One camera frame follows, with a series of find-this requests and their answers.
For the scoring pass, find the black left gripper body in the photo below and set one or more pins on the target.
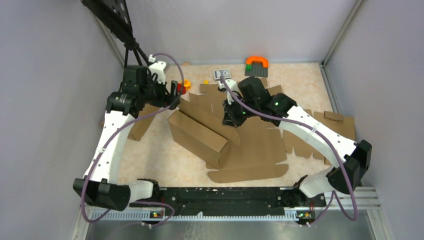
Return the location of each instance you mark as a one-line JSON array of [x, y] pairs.
[[157, 96]]

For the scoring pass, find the black tripod stand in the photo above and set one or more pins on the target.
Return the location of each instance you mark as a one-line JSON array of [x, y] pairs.
[[114, 14]]

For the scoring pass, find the folded brown cardboard box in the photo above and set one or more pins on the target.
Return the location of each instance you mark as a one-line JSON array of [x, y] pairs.
[[139, 122]]

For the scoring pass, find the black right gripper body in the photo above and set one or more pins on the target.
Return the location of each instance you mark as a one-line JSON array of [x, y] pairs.
[[238, 113]]

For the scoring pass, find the aluminium frame rail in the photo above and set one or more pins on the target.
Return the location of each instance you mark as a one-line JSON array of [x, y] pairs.
[[144, 222]]

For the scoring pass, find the small red toy piece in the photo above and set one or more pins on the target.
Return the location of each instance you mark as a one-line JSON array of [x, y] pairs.
[[184, 86]]

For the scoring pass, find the flat cardboard blank at right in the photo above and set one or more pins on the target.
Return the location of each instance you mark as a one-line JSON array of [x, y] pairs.
[[321, 135]]

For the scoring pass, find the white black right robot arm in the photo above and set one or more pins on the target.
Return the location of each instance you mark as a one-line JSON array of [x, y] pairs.
[[350, 159]]

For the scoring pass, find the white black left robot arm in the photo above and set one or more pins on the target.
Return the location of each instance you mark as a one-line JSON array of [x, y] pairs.
[[141, 86]]

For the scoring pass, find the large cardboard box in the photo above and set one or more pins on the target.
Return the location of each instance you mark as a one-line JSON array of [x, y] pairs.
[[253, 151]]

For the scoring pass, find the orange green grey toy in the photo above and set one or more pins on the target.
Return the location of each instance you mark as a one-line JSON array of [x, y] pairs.
[[256, 66]]

